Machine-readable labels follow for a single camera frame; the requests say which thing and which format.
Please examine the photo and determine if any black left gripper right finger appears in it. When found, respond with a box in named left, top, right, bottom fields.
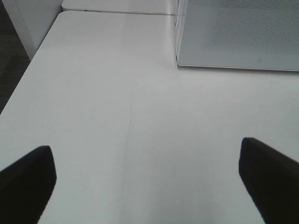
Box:
left=238, top=137, right=299, bottom=224

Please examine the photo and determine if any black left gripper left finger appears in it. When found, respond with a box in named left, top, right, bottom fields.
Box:
left=0, top=146, right=57, bottom=224

